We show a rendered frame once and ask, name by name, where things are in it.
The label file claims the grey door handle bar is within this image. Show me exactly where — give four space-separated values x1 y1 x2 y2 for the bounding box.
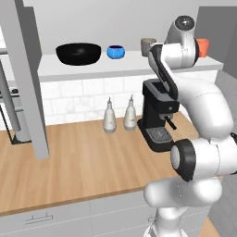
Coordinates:
0 60 23 134

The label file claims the black coffee machine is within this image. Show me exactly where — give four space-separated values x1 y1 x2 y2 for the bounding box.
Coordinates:
136 78 181 154

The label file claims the white cabinet shelf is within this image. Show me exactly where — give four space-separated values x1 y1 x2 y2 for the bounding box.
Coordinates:
36 50 225 83

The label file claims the large black bowl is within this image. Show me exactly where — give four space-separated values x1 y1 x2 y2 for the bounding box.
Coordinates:
55 42 103 67

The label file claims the white bottle with spout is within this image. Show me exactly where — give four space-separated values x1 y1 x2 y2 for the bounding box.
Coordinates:
123 94 138 132
102 96 118 134

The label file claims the orange cup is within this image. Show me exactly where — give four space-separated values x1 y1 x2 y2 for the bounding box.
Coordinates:
196 38 211 59

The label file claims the white drawer front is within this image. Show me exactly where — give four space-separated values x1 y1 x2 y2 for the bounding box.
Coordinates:
88 188 163 237
0 199 93 237

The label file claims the grey-beige cup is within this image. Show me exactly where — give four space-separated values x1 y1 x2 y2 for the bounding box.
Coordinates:
140 37 157 57

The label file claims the small blue bowl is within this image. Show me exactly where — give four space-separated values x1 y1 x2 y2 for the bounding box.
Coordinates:
106 44 126 60

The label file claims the grey open cabinet door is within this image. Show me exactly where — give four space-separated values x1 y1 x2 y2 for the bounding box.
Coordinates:
0 0 51 161

